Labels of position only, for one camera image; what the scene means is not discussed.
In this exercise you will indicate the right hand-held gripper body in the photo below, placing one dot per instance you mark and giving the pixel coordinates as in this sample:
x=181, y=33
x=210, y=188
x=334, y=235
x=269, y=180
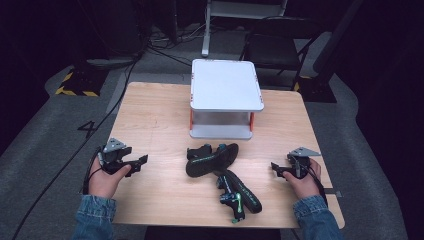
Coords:
x=300, y=163

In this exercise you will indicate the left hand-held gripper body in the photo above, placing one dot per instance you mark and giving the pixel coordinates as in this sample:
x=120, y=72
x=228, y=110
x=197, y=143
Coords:
x=113, y=156

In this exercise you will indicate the black sandal with green trim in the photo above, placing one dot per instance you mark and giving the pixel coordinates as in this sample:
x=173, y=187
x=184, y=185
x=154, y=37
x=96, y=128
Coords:
x=241, y=195
x=211, y=161

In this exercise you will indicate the white two-tier shoe rack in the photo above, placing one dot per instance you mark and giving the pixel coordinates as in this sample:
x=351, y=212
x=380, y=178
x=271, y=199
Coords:
x=225, y=86

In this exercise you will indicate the person's right hand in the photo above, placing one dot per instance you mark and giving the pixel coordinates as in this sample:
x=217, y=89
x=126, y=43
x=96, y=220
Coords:
x=305, y=186

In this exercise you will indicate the person's left hand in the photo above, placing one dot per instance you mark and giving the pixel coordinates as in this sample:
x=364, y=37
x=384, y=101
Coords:
x=105, y=183

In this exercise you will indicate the yellow black striped stand base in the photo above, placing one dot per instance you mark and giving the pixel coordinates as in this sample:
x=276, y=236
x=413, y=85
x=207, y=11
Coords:
x=78, y=83

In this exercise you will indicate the black stand with base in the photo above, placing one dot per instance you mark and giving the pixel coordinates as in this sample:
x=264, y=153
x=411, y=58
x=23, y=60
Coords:
x=320, y=80

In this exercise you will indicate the black folding chair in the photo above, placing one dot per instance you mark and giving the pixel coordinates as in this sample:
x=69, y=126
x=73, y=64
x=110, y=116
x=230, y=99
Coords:
x=273, y=43

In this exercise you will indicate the white metal stand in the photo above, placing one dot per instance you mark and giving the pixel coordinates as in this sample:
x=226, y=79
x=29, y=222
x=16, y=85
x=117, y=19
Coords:
x=208, y=30

